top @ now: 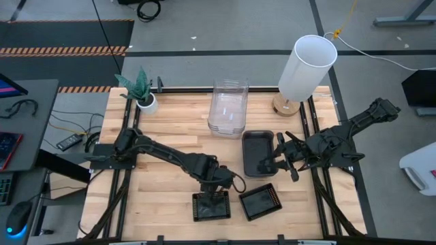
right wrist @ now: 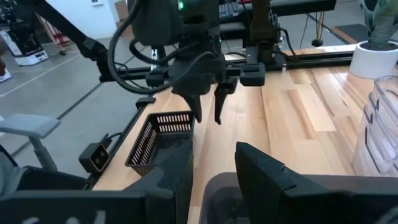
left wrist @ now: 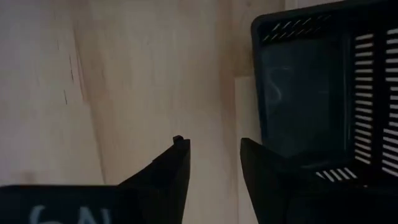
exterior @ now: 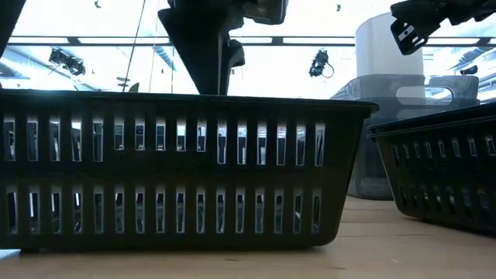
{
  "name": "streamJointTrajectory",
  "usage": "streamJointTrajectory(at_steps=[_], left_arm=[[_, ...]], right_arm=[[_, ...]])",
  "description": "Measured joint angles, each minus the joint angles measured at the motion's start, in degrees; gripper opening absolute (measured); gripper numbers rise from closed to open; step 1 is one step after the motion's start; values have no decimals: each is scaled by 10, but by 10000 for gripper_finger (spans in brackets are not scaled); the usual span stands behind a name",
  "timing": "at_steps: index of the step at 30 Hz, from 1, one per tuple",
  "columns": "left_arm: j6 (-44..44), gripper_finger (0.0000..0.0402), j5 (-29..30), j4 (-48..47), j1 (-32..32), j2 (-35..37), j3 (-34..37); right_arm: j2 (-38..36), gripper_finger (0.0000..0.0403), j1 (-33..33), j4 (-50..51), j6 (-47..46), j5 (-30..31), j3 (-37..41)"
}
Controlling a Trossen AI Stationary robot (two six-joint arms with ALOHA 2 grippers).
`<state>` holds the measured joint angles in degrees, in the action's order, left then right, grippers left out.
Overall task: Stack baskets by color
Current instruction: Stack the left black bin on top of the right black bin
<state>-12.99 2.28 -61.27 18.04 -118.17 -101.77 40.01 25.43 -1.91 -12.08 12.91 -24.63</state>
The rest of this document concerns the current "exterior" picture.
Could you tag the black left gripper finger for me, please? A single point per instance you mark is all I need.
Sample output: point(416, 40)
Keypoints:
point(228, 58)
point(197, 46)

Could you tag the grey plastic bin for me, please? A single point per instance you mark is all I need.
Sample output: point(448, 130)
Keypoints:
point(387, 83)
point(368, 174)
point(358, 116)

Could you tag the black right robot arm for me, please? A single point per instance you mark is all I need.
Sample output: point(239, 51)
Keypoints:
point(484, 7)

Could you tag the white cylindrical lamp shade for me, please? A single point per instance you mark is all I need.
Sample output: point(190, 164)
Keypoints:
point(387, 46)

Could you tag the black ceiling-mounted device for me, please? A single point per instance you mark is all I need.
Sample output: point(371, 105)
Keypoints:
point(469, 70)
point(319, 64)
point(67, 62)

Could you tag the black overhead crossbar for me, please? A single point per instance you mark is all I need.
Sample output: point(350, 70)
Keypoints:
point(294, 40)

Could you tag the green artificial plant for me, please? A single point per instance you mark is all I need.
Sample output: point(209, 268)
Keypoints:
point(134, 87)

